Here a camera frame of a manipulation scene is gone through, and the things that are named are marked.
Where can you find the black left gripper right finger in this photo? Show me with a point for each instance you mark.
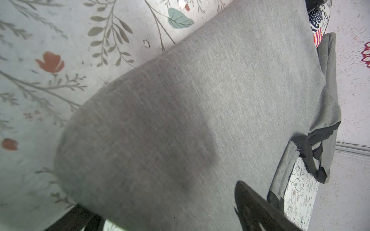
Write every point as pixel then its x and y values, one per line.
pixel 256 214

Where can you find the grey laptop bag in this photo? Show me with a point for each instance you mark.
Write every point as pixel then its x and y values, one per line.
pixel 162 147
pixel 323 132

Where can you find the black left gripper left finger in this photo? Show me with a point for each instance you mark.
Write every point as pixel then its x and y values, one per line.
pixel 78 219

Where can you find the flag patterned can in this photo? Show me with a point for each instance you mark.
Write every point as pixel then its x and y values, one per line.
pixel 319 19

